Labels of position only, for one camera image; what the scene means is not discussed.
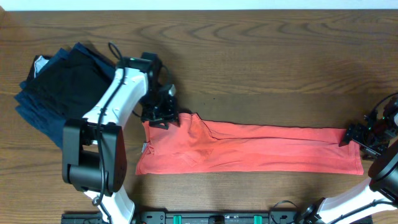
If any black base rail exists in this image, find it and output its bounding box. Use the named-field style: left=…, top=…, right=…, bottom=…
left=60, top=211, right=373, bottom=224

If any black garment with white label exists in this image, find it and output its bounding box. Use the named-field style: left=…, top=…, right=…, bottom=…
left=26, top=55, right=51, bottom=82

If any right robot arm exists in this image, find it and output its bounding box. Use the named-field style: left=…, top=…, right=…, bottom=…
left=294, top=93, right=397, bottom=224

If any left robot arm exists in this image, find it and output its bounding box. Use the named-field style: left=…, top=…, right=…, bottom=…
left=62, top=52, right=179, bottom=224

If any black looped base cable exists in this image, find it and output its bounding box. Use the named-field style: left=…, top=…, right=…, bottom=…
left=267, top=200, right=301, bottom=224

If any red printed t-shirt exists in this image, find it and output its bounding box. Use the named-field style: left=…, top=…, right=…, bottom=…
left=136, top=113, right=364, bottom=175

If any black folded garment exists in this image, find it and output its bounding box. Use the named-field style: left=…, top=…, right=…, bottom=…
left=25, top=49, right=115, bottom=119

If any navy folded garment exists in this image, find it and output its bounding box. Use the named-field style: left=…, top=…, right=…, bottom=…
left=15, top=42, right=115, bottom=148

